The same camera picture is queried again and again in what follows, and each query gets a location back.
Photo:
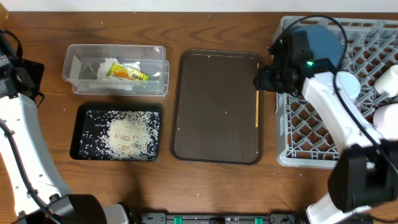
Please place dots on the white paper napkin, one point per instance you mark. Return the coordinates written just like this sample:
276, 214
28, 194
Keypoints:
101, 75

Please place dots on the wooden chopstick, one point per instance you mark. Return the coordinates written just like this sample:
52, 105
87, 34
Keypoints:
257, 109

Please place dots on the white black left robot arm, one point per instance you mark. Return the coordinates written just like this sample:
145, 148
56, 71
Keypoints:
40, 193

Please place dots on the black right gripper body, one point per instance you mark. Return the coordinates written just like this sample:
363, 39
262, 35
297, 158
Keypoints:
262, 81

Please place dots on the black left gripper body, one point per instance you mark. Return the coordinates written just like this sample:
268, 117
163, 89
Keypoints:
32, 70

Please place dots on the dark blue plate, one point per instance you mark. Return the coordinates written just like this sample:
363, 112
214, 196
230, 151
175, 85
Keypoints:
315, 43

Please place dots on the light blue small bowl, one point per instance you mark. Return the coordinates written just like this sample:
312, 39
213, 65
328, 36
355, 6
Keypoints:
348, 85

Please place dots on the pink bowl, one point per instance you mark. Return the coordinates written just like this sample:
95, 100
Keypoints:
385, 121

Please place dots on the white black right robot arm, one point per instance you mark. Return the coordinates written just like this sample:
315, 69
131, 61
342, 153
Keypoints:
307, 61

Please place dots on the black plastic tray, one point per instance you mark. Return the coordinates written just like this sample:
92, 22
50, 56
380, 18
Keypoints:
76, 133

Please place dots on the white plastic cup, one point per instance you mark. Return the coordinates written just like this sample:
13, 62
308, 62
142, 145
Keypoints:
387, 82

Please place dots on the grey dishwasher rack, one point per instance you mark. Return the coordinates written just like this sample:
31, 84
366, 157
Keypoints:
302, 140

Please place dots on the dark brown serving tray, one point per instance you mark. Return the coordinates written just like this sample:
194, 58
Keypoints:
215, 113

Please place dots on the white rice pile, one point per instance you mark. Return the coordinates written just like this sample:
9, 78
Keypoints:
120, 135

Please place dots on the yellow green snack wrapper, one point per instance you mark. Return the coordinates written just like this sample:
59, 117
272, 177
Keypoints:
127, 71

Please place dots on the clear plastic container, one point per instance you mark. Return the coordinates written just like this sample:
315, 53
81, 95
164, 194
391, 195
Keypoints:
79, 55

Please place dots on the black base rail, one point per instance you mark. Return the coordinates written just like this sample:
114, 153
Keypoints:
163, 218

